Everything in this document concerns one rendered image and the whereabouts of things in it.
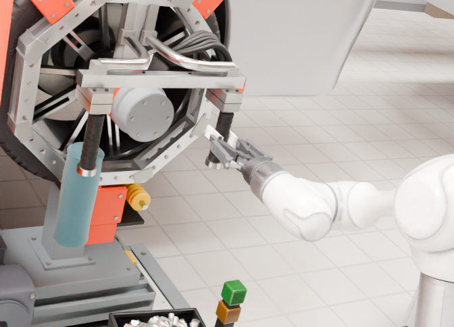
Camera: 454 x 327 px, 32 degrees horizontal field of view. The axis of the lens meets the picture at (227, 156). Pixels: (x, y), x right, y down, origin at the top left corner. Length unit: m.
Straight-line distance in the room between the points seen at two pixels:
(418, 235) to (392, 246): 2.36
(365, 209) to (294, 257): 1.46
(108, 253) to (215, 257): 0.64
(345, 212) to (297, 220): 0.14
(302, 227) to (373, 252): 1.76
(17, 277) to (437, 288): 1.15
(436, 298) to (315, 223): 0.50
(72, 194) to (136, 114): 0.25
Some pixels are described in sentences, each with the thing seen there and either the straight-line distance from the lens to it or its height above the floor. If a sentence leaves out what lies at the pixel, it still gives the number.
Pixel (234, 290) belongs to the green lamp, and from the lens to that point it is 1.70.
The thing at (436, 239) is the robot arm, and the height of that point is 1.12.
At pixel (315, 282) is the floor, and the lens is 3.06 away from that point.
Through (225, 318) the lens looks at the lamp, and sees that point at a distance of 1.74.
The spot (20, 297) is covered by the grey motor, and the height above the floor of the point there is 0.39.
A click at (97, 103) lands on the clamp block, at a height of 0.93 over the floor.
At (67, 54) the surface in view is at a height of 0.85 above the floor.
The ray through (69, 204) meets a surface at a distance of 1.97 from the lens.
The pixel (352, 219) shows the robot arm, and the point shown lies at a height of 0.83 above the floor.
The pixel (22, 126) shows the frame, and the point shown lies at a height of 0.76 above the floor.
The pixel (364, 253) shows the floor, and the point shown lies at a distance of 3.36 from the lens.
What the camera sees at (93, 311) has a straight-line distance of 2.41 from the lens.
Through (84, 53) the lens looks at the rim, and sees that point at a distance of 2.04.
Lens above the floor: 1.61
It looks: 25 degrees down
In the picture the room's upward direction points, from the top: 15 degrees clockwise
